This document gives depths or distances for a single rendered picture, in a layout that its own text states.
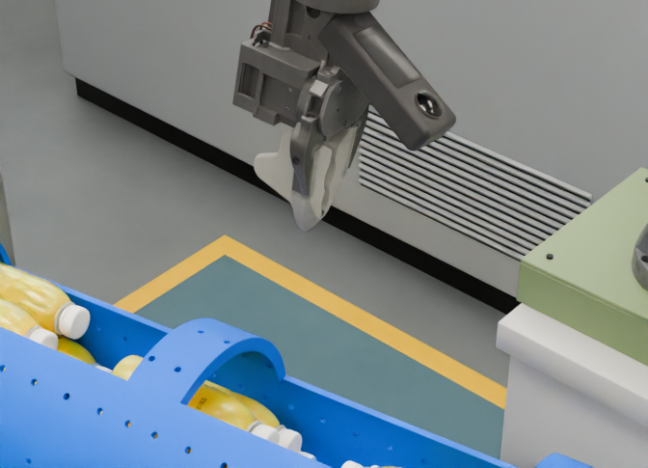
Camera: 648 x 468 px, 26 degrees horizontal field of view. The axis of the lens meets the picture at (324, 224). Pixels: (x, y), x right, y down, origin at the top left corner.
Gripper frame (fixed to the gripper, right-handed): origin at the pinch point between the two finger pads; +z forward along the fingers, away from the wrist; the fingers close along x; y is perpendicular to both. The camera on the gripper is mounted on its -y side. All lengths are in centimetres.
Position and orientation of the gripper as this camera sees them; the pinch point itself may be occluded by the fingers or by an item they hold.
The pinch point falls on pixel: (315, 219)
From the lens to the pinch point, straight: 112.5
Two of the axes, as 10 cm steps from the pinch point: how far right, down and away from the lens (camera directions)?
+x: -5.4, 3.6, -7.6
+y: -8.3, -4.0, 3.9
